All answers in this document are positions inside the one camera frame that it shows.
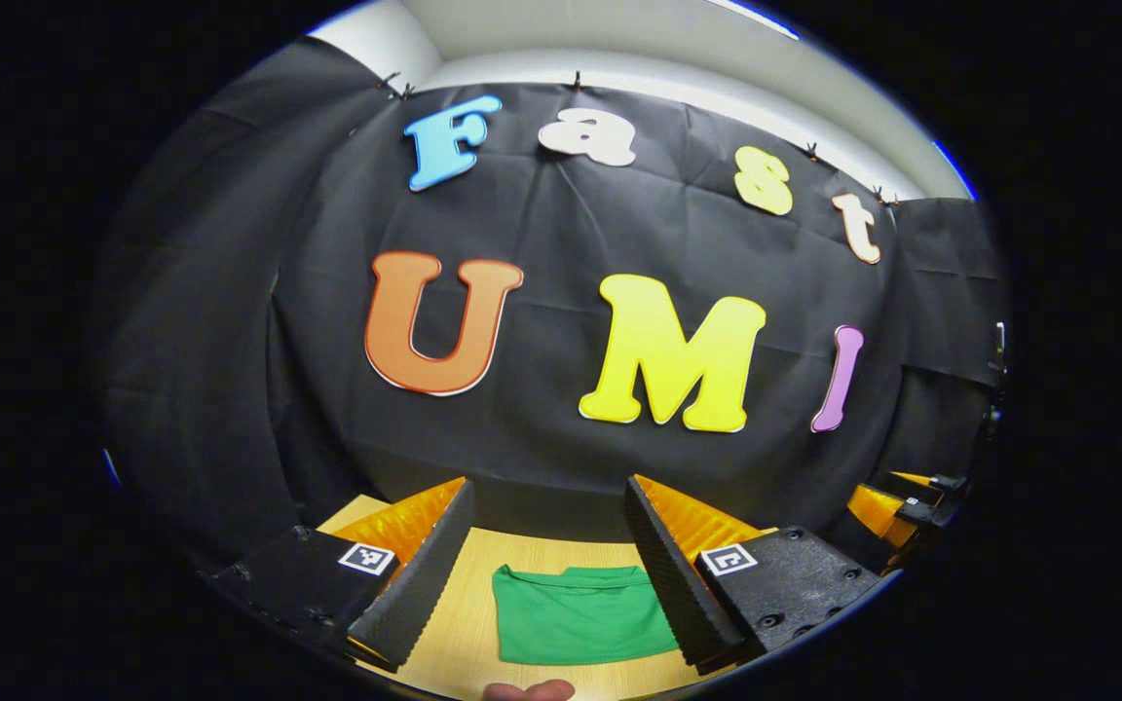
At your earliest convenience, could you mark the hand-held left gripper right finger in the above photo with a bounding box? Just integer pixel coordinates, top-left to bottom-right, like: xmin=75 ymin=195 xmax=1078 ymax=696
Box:
xmin=623 ymin=474 xmax=885 ymax=677

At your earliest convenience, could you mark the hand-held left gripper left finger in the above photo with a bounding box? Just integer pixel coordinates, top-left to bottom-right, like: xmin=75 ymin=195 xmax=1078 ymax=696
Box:
xmin=208 ymin=476 xmax=477 ymax=675

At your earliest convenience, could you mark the green T-shirt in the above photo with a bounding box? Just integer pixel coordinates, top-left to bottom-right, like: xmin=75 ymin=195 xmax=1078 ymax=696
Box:
xmin=491 ymin=563 xmax=684 ymax=667

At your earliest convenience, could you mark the black backdrop cloth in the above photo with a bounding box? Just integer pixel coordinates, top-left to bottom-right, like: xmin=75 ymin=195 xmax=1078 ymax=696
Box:
xmin=93 ymin=39 xmax=1010 ymax=575

